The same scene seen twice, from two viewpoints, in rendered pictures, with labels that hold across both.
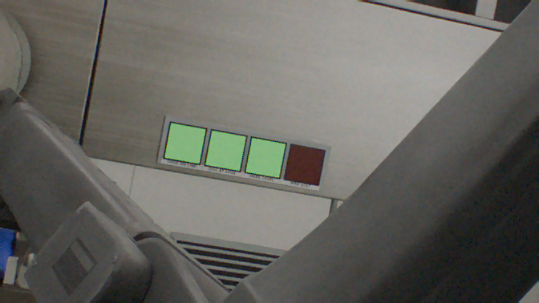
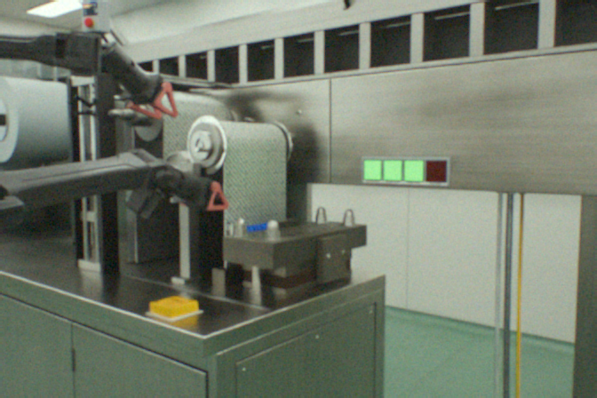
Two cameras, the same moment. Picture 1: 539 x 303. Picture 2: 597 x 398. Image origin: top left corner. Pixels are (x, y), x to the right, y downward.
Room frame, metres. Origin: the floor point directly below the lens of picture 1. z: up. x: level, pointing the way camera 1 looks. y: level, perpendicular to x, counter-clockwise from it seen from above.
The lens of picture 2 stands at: (0.24, -0.86, 1.23)
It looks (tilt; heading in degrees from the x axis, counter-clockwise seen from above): 5 degrees down; 51
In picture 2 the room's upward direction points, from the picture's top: straight up
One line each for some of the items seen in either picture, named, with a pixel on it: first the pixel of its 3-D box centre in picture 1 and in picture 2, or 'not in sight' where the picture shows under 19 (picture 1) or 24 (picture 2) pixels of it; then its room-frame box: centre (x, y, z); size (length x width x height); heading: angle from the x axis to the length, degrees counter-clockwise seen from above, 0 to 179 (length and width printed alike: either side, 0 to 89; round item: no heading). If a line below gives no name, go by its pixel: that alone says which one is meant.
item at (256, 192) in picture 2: not in sight; (257, 197); (1.05, 0.31, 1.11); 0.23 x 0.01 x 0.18; 12
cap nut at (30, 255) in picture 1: (36, 264); (240, 226); (0.93, 0.22, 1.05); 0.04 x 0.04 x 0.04
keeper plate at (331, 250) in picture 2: not in sight; (332, 258); (1.14, 0.12, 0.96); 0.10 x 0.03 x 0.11; 12
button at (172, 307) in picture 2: not in sight; (174, 306); (0.72, 0.14, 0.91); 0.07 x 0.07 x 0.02; 12
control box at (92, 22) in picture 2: not in sight; (94, 16); (0.82, 0.89, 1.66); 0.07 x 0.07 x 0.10; 32
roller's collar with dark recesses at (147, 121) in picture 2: not in sight; (138, 115); (0.84, 0.59, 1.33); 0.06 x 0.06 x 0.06; 12
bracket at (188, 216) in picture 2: not in sight; (185, 222); (0.86, 0.37, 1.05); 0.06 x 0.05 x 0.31; 12
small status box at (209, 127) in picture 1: (245, 154); (403, 171); (1.31, 0.03, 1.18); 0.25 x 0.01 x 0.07; 102
